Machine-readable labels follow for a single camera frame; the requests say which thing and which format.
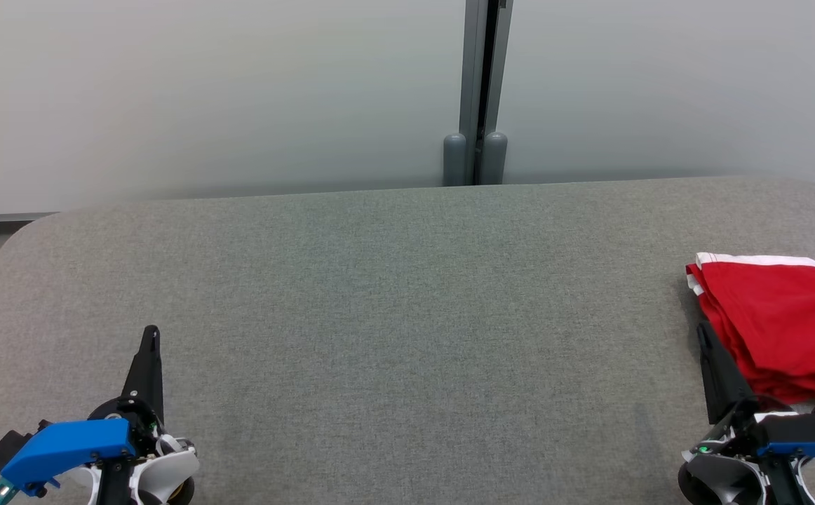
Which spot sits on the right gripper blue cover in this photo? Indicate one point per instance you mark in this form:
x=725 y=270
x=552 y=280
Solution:
x=807 y=449

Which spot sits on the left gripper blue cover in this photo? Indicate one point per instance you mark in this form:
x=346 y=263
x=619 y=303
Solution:
x=64 y=449

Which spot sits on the red jersey number 23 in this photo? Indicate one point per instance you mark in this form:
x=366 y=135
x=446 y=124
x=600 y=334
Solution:
x=800 y=394

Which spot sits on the red shorts white stripe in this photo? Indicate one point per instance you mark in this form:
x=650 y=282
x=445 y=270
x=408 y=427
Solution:
x=793 y=308

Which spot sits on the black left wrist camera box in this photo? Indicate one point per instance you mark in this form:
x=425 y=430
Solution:
x=4 y=447

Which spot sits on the grey partition base rail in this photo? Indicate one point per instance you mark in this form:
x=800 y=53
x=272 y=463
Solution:
x=8 y=217

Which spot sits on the grey cylindrical post foot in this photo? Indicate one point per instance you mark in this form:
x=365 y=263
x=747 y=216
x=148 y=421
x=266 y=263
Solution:
x=494 y=160
x=454 y=161

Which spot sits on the grey partition post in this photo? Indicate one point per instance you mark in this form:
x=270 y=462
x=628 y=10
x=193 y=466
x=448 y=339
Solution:
x=481 y=63

